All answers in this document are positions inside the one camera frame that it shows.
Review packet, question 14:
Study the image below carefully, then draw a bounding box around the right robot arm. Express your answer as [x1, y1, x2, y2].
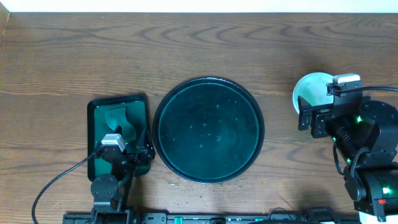
[297, 93, 397, 222]

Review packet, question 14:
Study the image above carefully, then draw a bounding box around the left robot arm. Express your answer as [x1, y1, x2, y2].
[91, 127, 155, 223]

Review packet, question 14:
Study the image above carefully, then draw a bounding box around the mint plate front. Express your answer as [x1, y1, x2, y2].
[292, 72, 333, 114]

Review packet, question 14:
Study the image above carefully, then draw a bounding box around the rectangular dark green tray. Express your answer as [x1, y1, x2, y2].
[86, 94, 152, 182]

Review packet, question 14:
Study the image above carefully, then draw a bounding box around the round dark green tray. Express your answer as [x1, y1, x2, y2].
[152, 77, 265, 184]

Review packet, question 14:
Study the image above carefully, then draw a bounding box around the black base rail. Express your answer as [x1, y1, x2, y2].
[62, 207, 361, 224]

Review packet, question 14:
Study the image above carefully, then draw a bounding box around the green scouring sponge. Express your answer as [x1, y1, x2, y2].
[104, 108, 136, 143]

